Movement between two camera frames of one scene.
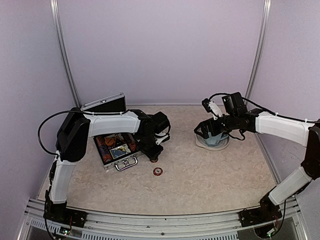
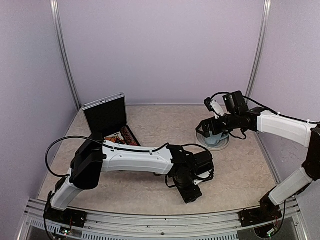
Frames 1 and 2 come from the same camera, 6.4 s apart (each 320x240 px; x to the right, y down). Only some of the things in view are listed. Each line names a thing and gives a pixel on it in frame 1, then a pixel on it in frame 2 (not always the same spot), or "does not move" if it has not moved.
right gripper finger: x=206 y=127 does not move
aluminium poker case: x=120 y=150 does not move
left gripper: x=153 y=155 → x=189 y=196
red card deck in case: x=112 y=139 does not move
